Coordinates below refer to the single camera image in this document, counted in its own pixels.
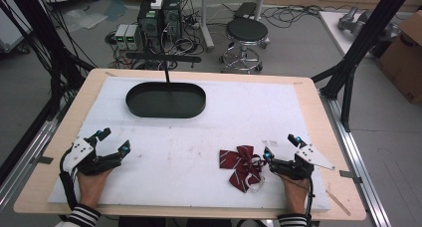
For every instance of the white adapter box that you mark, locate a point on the white adapter box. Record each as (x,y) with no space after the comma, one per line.
(156,2)

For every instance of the person's left hand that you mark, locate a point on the person's left hand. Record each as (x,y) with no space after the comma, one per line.
(91,188)

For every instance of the black T-shaped stand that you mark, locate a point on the black T-shaped stand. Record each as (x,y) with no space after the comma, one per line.
(164,59)

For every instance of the brown cardboard box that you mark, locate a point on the brown cardboard box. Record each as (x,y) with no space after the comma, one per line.
(403,57)

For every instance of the person's right hand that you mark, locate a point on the person's right hand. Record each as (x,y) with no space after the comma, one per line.
(294,193)

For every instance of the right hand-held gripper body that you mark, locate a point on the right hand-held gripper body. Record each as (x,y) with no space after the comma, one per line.
(300,162)

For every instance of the white foam mat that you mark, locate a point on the white foam mat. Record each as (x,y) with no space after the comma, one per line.
(185,144)

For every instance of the wooden table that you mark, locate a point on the wooden table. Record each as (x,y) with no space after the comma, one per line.
(335,120)

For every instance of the grey power supply unit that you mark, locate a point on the grey power supply unit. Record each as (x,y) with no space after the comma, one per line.
(127,36)

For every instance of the white table leg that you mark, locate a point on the white table leg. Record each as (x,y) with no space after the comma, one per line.
(205,18)

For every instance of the black metal frame strut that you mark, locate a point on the black metal frame strut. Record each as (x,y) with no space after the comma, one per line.
(361,44)

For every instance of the black round stool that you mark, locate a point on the black round stool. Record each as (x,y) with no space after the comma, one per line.
(247,44)

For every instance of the black oval tray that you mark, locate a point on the black oval tray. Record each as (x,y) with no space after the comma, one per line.
(166,100)

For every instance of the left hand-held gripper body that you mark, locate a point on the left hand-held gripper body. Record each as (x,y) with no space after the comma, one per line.
(87,157)

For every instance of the black computer tower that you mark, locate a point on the black computer tower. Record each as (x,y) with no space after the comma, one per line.
(160,18)

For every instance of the person's right striped sleeve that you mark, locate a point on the person's right striped sleeve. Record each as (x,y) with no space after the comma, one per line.
(292,220)

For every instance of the wooden stick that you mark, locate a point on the wooden stick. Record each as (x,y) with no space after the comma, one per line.
(337,202)

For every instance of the person's striped sleeve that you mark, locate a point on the person's striped sleeve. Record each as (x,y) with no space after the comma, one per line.
(83,216)
(292,220)

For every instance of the person's left striped sleeve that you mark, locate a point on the person's left striped sleeve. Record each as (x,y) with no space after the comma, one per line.
(83,216)

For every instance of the dark red striped bow tie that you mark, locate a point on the dark red striped bow tie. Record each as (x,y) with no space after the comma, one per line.
(243,167)

